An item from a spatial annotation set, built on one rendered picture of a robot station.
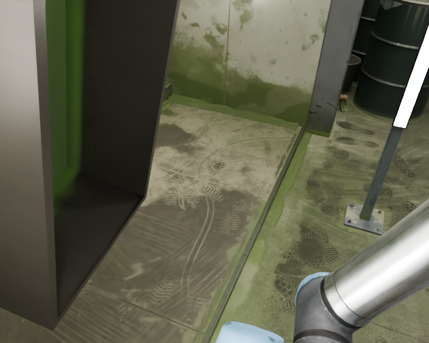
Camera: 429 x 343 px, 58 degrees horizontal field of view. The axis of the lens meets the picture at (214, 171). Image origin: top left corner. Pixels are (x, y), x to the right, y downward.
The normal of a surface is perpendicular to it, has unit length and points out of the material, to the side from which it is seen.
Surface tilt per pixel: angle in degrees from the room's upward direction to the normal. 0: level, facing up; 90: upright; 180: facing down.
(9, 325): 0
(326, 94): 90
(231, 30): 90
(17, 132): 90
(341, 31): 90
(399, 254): 71
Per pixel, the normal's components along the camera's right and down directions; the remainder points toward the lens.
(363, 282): -0.81, 0.00
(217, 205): 0.04, -0.80
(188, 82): -0.38, 0.54
